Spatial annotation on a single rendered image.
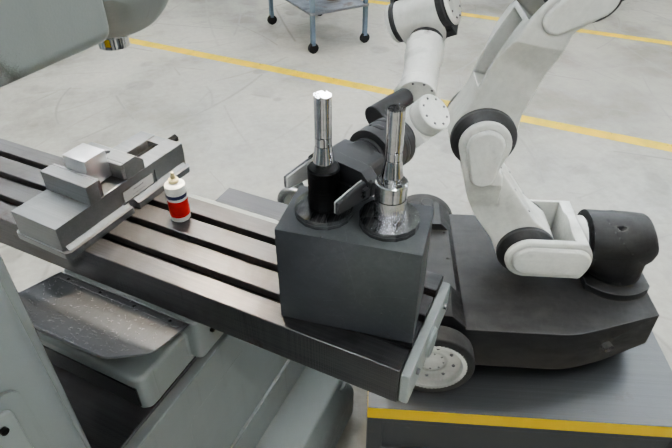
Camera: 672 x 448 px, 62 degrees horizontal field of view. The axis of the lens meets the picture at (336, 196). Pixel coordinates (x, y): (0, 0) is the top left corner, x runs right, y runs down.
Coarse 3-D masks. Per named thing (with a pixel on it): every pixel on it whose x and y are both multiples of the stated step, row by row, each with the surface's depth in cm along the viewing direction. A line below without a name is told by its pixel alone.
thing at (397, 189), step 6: (378, 180) 78; (402, 180) 78; (378, 186) 77; (384, 186) 77; (390, 186) 77; (396, 186) 77; (402, 186) 77; (384, 192) 77; (390, 192) 76; (396, 192) 76; (402, 192) 77
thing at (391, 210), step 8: (376, 192) 78; (376, 200) 79; (384, 200) 78; (392, 200) 77; (400, 200) 78; (376, 208) 80; (384, 208) 78; (392, 208) 78; (400, 208) 78; (376, 216) 80; (384, 216) 79; (392, 216) 79; (400, 216) 79; (384, 224) 80; (392, 224) 80
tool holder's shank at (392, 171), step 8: (392, 112) 71; (400, 112) 71; (392, 120) 71; (400, 120) 71; (392, 128) 72; (400, 128) 72; (392, 136) 73; (400, 136) 73; (392, 144) 73; (400, 144) 74; (392, 152) 74; (400, 152) 74; (384, 160) 76; (392, 160) 75; (400, 160) 75; (384, 168) 76; (392, 168) 75; (400, 168) 76; (384, 176) 76; (392, 176) 76; (400, 176) 76; (392, 184) 77
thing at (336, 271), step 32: (288, 224) 82; (320, 224) 80; (352, 224) 82; (416, 224) 80; (288, 256) 84; (320, 256) 82; (352, 256) 80; (384, 256) 78; (416, 256) 77; (288, 288) 88; (320, 288) 86; (352, 288) 84; (384, 288) 82; (416, 288) 80; (320, 320) 90; (352, 320) 88; (384, 320) 86; (416, 320) 88
